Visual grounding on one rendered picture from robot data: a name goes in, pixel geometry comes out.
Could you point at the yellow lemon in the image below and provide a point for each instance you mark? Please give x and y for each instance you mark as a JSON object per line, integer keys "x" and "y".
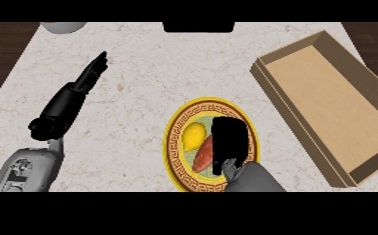
{"x": 193, "y": 135}

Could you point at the yellow patterned plate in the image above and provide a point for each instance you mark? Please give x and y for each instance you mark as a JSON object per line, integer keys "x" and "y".
{"x": 183, "y": 165}

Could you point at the red-brown sweet potato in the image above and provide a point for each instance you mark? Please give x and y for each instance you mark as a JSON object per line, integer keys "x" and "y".
{"x": 204, "y": 155}

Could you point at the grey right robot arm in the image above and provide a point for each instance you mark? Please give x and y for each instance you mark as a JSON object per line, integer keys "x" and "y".
{"x": 251, "y": 179}

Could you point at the white bowl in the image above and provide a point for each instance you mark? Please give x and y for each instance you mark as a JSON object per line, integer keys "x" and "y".
{"x": 60, "y": 26}

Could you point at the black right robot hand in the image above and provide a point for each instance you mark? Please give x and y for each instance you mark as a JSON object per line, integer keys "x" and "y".
{"x": 229, "y": 142}

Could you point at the black appliance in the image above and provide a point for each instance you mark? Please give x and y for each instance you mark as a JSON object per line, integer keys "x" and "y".
{"x": 198, "y": 26}

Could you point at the cardboard box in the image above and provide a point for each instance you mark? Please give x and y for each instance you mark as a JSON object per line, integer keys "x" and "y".
{"x": 319, "y": 112}

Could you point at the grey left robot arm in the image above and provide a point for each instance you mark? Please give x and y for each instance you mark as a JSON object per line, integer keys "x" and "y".
{"x": 27, "y": 169}

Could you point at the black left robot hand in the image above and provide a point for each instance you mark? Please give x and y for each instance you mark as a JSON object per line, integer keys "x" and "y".
{"x": 63, "y": 109}

